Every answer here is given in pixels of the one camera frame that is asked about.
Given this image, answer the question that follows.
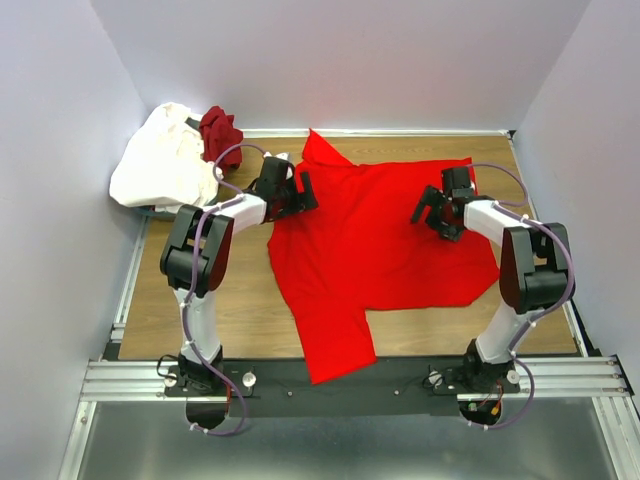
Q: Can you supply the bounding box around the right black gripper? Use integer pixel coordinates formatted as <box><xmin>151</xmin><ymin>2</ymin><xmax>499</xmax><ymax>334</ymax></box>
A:
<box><xmin>409</xmin><ymin>185</ymin><xmax>462</xmax><ymax>244</ymax></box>

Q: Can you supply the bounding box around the bright red t-shirt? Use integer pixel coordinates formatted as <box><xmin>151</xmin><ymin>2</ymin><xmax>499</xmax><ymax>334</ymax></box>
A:
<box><xmin>268</xmin><ymin>132</ymin><xmax>499</xmax><ymax>384</ymax></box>

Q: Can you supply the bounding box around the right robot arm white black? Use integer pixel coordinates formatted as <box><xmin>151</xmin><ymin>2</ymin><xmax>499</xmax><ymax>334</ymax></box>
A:
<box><xmin>411</xmin><ymin>166</ymin><xmax>575</xmax><ymax>395</ymax></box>

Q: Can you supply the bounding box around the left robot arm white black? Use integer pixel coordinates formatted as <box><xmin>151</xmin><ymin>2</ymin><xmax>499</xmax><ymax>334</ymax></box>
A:
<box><xmin>160</xmin><ymin>155</ymin><xmax>318</xmax><ymax>396</ymax></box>

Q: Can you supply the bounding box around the dark red t-shirt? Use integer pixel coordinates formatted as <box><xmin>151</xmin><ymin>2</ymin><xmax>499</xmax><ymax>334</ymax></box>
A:
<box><xmin>199</xmin><ymin>106</ymin><xmax>244</xmax><ymax>162</ymax></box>

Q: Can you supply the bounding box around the white t-shirt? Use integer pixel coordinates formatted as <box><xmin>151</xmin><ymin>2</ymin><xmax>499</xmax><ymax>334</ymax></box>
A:
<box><xmin>109</xmin><ymin>102</ymin><xmax>222</xmax><ymax>214</ymax></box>

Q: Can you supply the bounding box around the grey laundry basket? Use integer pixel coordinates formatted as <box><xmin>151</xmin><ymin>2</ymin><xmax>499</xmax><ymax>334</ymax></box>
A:
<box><xmin>137</xmin><ymin>197</ymin><xmax>221</xmax><ymax>221</ymax></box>

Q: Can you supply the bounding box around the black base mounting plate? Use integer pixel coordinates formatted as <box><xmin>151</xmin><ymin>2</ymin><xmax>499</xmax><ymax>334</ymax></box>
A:
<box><xmin>156</xmin><ymin>355</ymin><xmax>520</xmax><ymax>427</ymax></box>

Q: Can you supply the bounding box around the aluminium extrusion frame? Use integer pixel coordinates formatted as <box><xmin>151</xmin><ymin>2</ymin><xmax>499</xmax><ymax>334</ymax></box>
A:
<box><xmin>60</xmin><ymin>221</ymin><xmax>639</xmax><ymax>479</ymax></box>

